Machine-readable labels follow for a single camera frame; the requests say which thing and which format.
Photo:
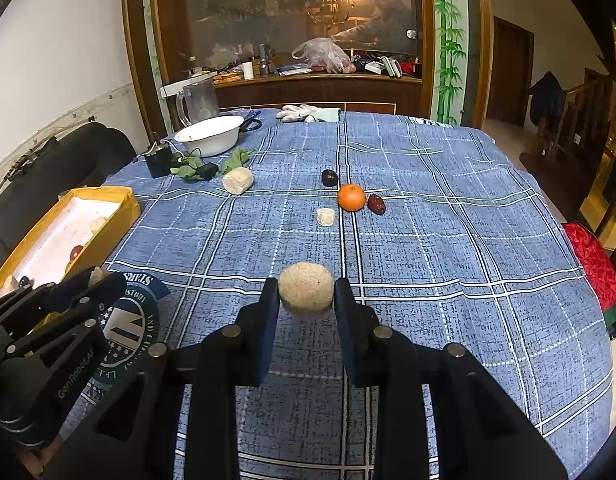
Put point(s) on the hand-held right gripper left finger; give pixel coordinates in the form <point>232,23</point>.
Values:
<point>265,330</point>

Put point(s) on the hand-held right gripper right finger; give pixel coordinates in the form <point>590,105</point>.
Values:
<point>350,332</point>

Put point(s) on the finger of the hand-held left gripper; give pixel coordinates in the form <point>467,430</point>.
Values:
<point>95,295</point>
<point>22,305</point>

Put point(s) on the pale sugarcane chunk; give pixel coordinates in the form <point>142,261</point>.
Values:
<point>96,276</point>
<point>8,283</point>
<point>98,224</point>
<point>325,216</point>
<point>306,292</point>

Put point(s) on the red apple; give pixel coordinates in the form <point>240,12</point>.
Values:
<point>76,252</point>

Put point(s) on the yellow box with white lining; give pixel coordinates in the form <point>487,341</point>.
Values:
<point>52,235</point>

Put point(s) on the blue plaid tablecloth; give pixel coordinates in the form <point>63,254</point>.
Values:
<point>413,260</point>

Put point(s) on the red date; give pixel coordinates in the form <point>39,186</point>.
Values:
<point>376,203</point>

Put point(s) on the orange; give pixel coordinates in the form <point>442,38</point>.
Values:
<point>351,197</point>

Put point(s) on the black box device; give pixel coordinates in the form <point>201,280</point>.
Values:
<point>158,162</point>

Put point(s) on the beige round bread piece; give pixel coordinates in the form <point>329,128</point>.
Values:
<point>237,180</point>

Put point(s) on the green leaf sprig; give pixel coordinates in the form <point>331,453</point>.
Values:
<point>237,159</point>
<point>185,170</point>

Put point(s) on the black power adapter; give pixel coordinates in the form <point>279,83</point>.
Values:
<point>206,171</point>

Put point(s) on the white enamel basin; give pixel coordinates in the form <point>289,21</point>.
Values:
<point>210,137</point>

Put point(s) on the pale green cloth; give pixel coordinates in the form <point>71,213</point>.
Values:
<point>329,115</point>

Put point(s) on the white work gloves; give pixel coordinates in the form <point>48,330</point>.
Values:
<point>295,112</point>

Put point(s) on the red patterned cloth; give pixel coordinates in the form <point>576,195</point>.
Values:
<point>595,270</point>

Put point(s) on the white cup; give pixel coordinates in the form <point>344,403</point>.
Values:
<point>247,71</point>

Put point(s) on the metal bottle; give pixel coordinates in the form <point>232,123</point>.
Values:
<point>265,60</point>

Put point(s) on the pink plastic bag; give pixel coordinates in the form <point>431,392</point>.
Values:
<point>325,55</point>

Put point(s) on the dark hanging jacket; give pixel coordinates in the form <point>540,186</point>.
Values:
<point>545,97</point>

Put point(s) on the brown wooden door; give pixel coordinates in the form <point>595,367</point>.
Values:
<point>510,70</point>

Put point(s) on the wooden glass cabinet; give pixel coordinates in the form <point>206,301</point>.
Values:
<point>298,20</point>

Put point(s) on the wooden stair railing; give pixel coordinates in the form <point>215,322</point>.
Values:
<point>578,110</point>

